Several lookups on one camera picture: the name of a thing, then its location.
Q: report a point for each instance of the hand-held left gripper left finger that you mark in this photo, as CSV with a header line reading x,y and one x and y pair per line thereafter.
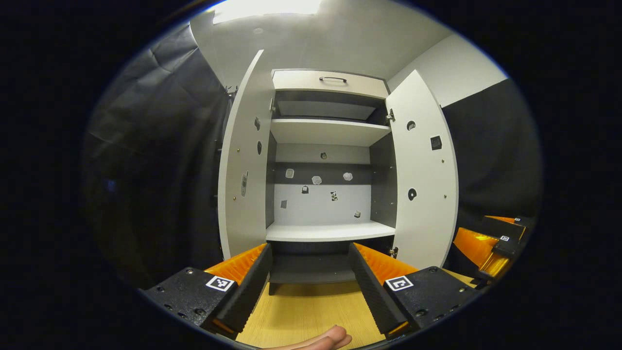
x,y
250,287

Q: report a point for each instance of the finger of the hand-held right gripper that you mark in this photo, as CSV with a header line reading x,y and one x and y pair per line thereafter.
x,y
474,245
508,228

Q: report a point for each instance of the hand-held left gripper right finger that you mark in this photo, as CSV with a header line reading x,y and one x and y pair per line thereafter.
x,y
371,291

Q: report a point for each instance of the beige cabinet door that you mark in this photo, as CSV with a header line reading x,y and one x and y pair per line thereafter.
x,y
425,170
243,146

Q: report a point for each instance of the beige double-door shoe cabinet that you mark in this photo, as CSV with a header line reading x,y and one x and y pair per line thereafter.
x,y
301,81

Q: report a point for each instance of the ceiling light panel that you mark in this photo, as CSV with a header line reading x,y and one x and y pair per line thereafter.
x,y
267,7

